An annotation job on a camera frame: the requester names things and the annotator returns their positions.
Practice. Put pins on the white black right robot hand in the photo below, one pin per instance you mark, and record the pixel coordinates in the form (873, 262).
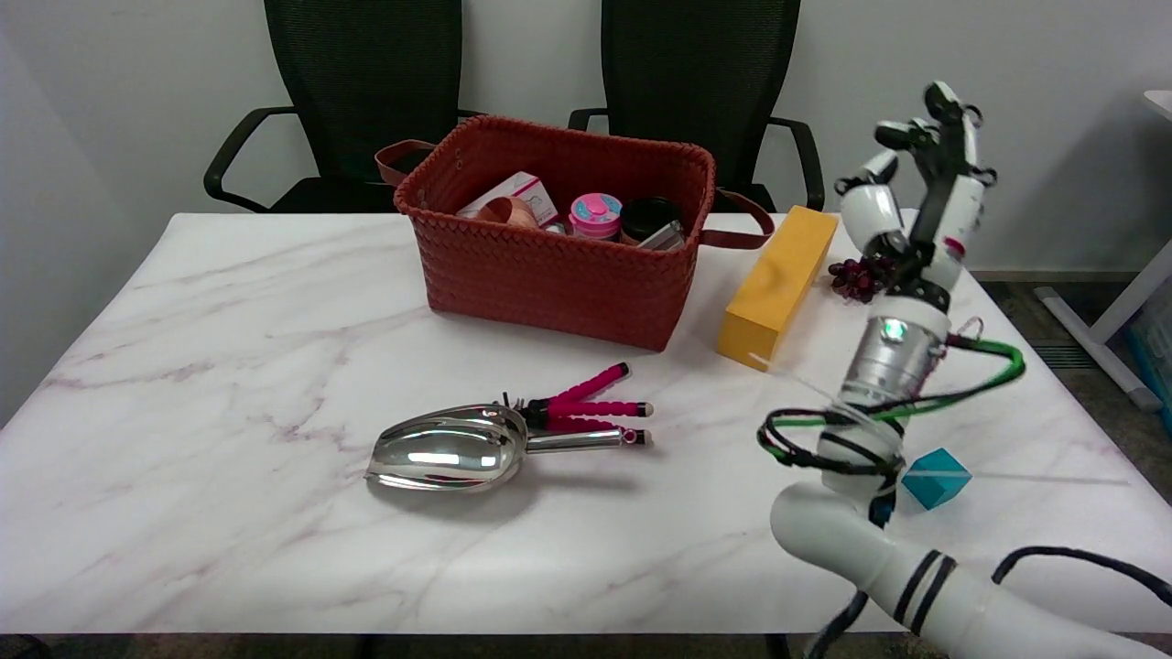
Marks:
(952, 210)

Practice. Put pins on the wooden mortar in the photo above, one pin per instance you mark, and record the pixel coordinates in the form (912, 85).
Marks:
(508, 212)

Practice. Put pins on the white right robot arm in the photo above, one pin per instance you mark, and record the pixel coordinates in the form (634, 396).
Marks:
(916, 567)

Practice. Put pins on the blue storage bin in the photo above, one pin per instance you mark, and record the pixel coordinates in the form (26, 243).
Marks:
(1155, 348)

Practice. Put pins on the red woven basket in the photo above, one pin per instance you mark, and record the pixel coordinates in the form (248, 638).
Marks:
(549, 275)

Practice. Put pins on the purple grape bunch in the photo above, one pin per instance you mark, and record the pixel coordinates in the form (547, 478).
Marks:
(856, 279)

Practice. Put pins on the yellow rectangular box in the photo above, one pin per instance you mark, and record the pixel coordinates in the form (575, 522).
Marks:
(778, 275)

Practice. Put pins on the white side desk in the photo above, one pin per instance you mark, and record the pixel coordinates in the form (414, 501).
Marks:
(1090, 339)

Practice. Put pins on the teal cube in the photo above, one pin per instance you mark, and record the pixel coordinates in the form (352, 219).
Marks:
(934, 480)

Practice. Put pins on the black mesh office chair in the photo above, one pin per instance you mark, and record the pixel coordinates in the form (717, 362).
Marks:
(366, 73)
(700, 73)

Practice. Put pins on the silver metal clip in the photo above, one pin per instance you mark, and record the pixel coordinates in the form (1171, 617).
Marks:
(664, 238)

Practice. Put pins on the black round jar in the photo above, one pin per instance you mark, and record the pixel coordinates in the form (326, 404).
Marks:
(648, 212)

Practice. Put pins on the pink round jar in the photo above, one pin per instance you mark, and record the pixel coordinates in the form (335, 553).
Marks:
(595, 215)

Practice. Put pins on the pink mini tripod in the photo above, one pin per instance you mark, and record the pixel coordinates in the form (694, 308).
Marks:
(591, 408)

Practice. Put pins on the white pink carton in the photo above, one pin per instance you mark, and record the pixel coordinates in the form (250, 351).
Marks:
(531, 188)

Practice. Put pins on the shiny metal scoop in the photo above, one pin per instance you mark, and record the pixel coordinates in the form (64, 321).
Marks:
(439, 448)

